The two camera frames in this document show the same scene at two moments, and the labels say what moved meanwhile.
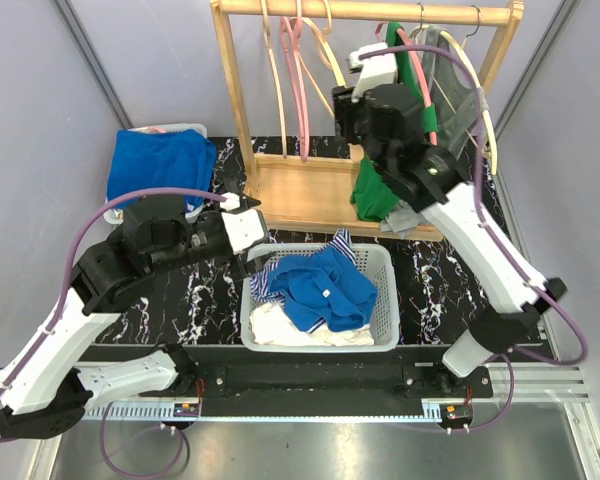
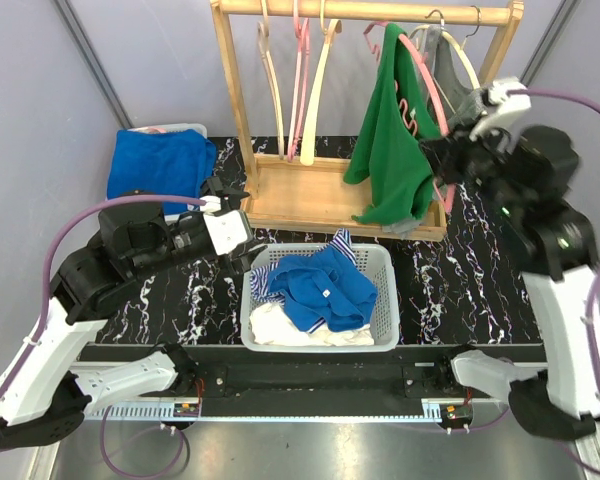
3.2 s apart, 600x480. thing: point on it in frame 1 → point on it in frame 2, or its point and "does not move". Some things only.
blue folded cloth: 145,160 does not move
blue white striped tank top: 261,286 does not move
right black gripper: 345,109 → 446,153
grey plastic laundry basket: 378,261 does not move
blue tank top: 324,285 does not move
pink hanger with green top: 410,75 → 447,191
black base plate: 319,380 does not move
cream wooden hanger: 307,32 → 307,146
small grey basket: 115,213 does not move
